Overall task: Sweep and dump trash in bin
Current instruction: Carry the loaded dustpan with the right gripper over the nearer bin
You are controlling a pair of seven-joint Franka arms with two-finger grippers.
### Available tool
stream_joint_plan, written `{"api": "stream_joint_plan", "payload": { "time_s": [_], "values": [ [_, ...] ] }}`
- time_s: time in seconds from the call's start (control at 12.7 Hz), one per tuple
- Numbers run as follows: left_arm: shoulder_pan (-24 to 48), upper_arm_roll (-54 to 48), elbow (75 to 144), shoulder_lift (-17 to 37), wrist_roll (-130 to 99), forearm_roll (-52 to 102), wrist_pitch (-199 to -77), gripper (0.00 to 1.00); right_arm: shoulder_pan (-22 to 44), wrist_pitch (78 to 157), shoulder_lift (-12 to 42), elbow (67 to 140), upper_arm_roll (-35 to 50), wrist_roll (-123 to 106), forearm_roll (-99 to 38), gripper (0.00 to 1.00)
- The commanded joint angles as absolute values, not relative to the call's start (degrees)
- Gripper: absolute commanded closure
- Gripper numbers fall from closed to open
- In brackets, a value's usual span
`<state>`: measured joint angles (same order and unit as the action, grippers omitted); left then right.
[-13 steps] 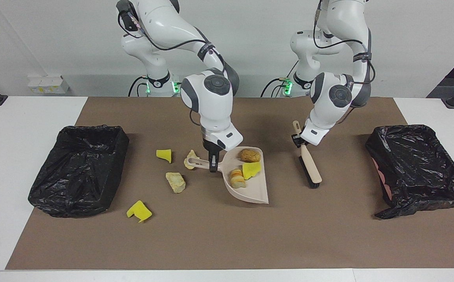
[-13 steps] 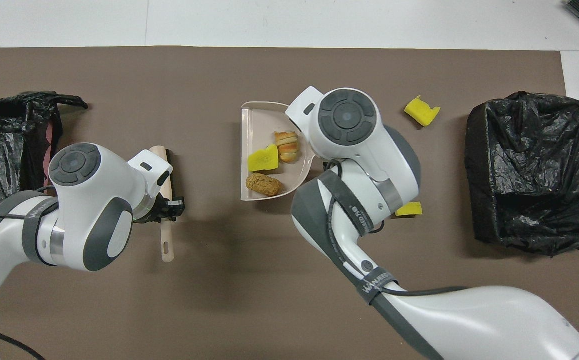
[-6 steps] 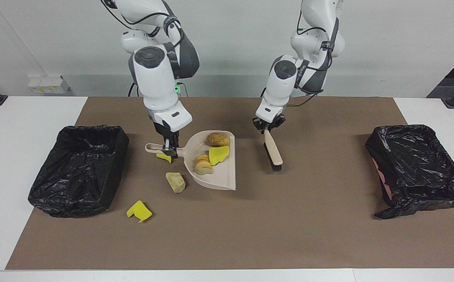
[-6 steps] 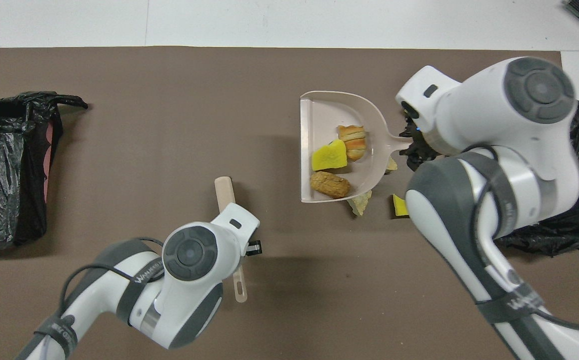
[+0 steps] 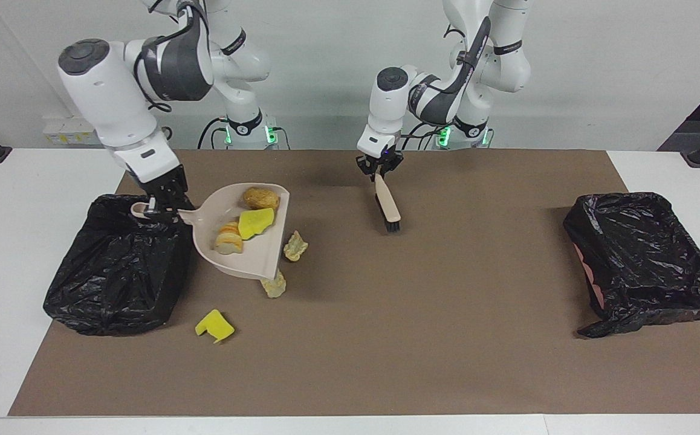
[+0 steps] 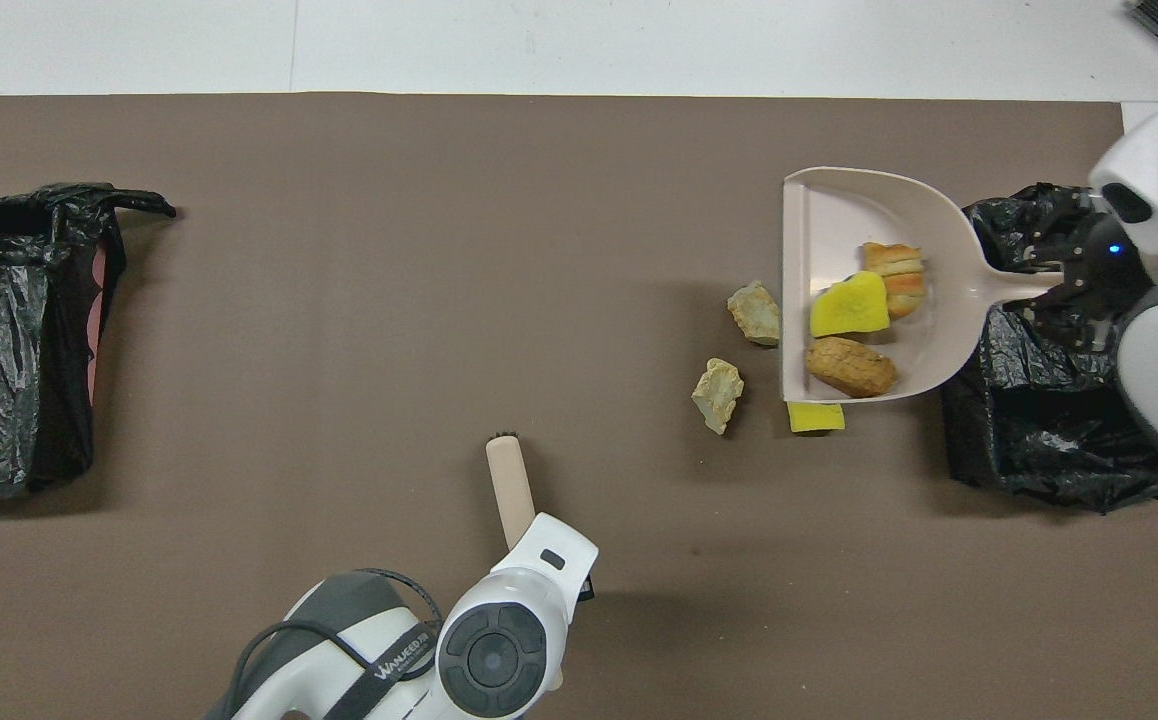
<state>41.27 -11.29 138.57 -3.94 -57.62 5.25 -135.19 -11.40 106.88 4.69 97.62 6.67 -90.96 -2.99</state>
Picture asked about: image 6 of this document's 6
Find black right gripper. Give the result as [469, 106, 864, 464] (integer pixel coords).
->
[1028, 194, 1156, 350]

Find beige hand brush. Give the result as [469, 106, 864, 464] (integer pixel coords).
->
[485, 432, 540, 551]

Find striped beige bread chunk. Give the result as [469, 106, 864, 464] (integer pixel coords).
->
[860, 242, 927, 320]

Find yellow sponge green backing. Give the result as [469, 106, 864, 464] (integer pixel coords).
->
[809, 270, 891, 339]

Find beige plastic dustpan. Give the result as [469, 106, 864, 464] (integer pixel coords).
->
[781, 166, 1065, 405]

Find orange brown bread roll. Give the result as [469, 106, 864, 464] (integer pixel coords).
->
[804, 336, 898, 399]

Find small yellow sponge piece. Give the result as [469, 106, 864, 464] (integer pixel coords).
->
[787, 400, 846, 435]

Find beige rock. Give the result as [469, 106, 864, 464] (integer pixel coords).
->
[726, 280, 782, 348]

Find pink bin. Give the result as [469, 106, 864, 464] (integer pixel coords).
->
[86, 245, 110, 401]

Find brown table mat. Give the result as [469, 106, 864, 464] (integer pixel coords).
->
[0, 93, 1158, 720]

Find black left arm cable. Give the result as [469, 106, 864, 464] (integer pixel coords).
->
[229, 568, 445, 720]

